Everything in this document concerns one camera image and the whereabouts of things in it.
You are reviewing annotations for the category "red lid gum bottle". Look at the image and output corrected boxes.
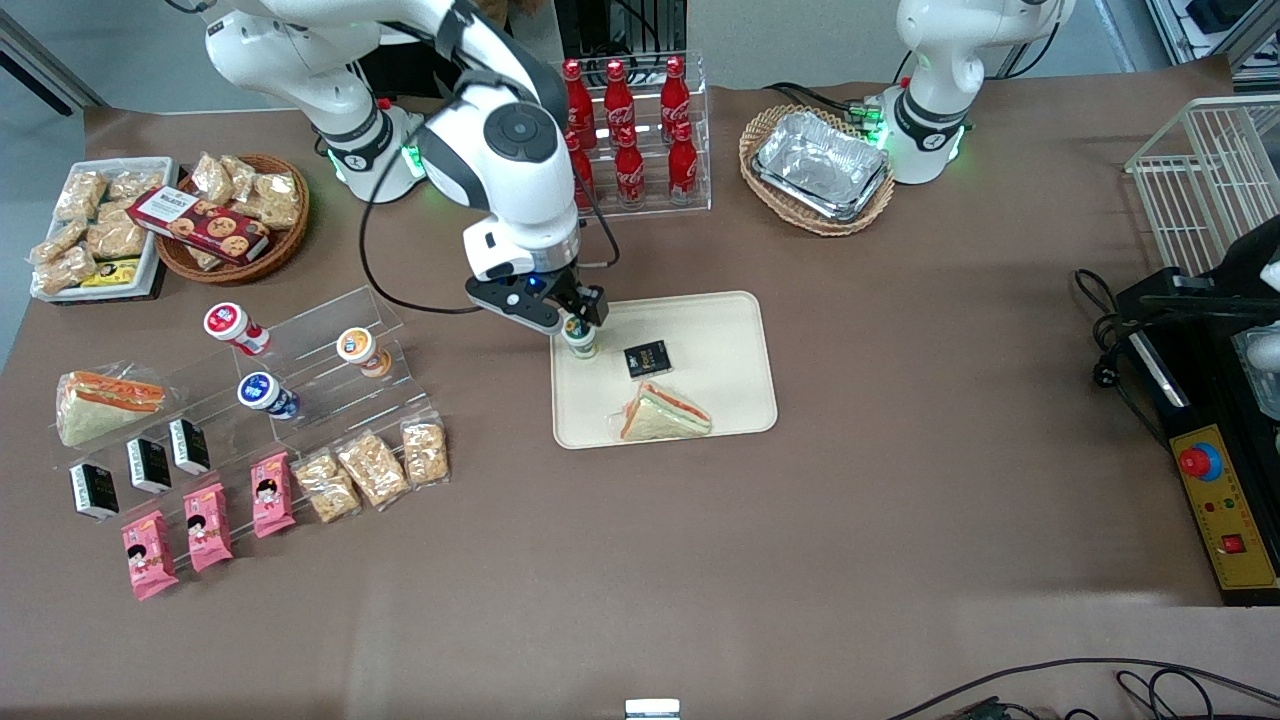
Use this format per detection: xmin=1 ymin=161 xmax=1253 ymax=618
xmin=203 ymin=302 xmax=271 ymax=357

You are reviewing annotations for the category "black equipment stand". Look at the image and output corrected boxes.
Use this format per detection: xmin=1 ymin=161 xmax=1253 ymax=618
xmin=555 ymin=0 xmax=691 ymax=61

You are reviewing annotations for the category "red cookie box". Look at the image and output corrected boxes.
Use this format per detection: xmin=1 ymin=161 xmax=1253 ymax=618
xmin=127 ymin=186 xmax=271 ymax=266

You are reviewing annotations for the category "black base cable bundle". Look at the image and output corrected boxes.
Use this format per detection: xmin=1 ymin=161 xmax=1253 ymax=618
xmin=765 ymin=80 xmax=891 ymax=126

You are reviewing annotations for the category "white plastic bin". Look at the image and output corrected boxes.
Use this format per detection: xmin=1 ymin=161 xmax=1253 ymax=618
xmin=30 ymin=157 xmax=179 ymax=299

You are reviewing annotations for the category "red cola bottle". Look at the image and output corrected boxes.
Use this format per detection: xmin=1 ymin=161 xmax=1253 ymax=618
xmin=570 ymin=130 xmax=598 ymax=214
xmin=562 ymin=58 xmax=595 ymax=151
xmin=660 ymin=55 xmax=691 ymax=141
xmin=667 ymin=120 xmax=699 ymax=206
xmin=613 ymin=128 xmax=646 ymax=209
xmin=603 ymin=60 xmax=636 ymax=151

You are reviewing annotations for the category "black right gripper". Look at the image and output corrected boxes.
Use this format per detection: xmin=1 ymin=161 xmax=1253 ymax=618
xmin=515 ymin=265 xmax=608 ymax=336

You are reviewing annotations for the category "black yellow control box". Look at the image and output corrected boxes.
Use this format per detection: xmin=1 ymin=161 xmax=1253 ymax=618
xmin=1115 ymin=265 xmax=1280 ymax=608

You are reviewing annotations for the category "looped black floor cable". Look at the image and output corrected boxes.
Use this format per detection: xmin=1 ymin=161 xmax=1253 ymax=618
xmin=1115 ymin=668 xmax=1280 ymax=720

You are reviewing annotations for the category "beige plastic tray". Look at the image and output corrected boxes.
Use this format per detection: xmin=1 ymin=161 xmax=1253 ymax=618
xmin=549 ymin=290 xmax=779 ymax=451

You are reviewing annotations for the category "black control box cable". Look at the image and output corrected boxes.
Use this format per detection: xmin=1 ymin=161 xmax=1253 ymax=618
xmin=1073 ymin=268 xmax=1171 ymax=451

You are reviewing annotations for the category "long black floor cable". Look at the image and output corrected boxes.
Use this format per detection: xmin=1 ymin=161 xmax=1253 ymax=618
xmin=885 ymin=657 xmax=1280 ymax=720

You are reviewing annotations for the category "orange lid gum bottle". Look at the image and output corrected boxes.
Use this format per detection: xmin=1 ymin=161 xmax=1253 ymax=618
xmin=332 ymin=328 xmax=393 ymax=378

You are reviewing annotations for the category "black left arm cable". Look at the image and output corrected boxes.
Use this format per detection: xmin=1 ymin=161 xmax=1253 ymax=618
xmin=985 ymin=0 xmax=1066 ymax=81

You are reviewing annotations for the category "clear acrylic bottle rack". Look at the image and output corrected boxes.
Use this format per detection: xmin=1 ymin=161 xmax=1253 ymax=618
xmin=545 ymin=50 xmax=713 ymax=223

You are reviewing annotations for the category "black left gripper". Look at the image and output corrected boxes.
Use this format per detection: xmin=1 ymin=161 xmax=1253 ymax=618
xmin=1140 ymin=213 xmax=1280 ymax=326

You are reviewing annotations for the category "clear acrylic stepped stand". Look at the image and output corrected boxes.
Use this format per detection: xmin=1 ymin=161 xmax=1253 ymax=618
xmin=55 ymin=320 xmax=301 ymax=601
xmin=255 ymin=287 xmax=451 ymax=506

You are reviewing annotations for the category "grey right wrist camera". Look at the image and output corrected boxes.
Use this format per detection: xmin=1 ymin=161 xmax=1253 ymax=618
xmin=465 ymin=278 xmax=561 ymax=336

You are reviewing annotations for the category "yellow snack pack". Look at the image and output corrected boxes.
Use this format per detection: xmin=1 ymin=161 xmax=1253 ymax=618
xmin=80 ymin=258 xmax=141 ymax=289

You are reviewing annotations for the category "light tan wicker basket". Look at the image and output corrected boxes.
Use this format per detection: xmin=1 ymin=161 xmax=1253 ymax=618
xmin=738 ymin=104 xmax=897 ymax=238

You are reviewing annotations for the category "blue lid gum bottle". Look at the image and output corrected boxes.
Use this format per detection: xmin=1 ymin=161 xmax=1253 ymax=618
xmin=237 ymin=371 xmax=301 ymax=420

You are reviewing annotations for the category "small black square box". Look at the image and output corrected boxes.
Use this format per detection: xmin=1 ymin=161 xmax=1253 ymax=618
xmin=623 ymin=340 xmax=673 ymax=381

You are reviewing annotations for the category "pink snack pack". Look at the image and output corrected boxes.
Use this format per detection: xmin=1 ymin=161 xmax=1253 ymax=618
xmin=182 ymin=482 xmax=234 ymax=573
xmin=250 ymin=451 xmax=298 ymax=539
xmin=120 ymin=510 xmax=181 ymax=602

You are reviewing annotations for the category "wrapped triangle sandwich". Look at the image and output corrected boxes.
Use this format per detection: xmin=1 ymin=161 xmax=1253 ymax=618
xmin=608 ymin=380 xmax=714 ymax=444
xmin=55 ymin=362 xmax=168 ymax=448

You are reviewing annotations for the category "dark brown wicker basket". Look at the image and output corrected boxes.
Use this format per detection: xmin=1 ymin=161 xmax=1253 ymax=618
xmin=155 ymin=153 xmax=311 ymax=286

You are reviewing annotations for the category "stack of foil trays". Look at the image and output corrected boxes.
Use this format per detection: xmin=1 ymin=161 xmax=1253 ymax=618
xmin=750 ymin=110 xmax=893 ymax=223

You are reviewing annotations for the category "dark metal frame bar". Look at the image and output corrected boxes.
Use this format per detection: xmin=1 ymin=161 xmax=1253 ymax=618
xmin=0 ymin=12 xmax=106 ymax=111

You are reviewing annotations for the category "small black drink carton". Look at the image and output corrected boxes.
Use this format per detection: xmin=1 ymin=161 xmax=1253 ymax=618
xmin=68 ymin=460 xmax=121 ymax=523
xmin=125 ymin=437 xmax=174 ymax=496
xmin=167 ymin=417 xmax=213 ymax=476

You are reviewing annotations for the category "grey metal shelving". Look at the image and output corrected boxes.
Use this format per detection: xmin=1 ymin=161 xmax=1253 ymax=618
xmin=1145 ymin=0 xmax=1280 ymax=71

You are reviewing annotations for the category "white wire basket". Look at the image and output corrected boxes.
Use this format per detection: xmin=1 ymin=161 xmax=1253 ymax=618
xmin=1124 ymin=95 xmax=1280 ymax=276

